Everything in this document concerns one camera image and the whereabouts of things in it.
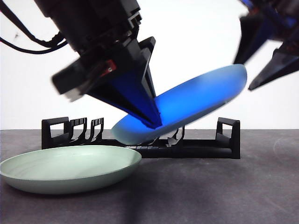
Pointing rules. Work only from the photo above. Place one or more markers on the blue round plate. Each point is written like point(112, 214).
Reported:
point(198, 93)

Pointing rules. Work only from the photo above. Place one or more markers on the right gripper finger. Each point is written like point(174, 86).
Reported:
point(252, 35)
point(280, 65)

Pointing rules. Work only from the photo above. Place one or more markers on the pale green round plate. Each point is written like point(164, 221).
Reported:
point(70, 170)

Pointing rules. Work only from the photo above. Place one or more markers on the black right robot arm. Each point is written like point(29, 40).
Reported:
point(273, 9)

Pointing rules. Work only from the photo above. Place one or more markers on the black plastic plate rack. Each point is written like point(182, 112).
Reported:
point(198, 151)

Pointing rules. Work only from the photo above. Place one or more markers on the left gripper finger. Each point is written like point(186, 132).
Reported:
point(147, 74)
point(130, 98)

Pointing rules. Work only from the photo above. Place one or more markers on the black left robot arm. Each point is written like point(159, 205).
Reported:
point(88, 18)

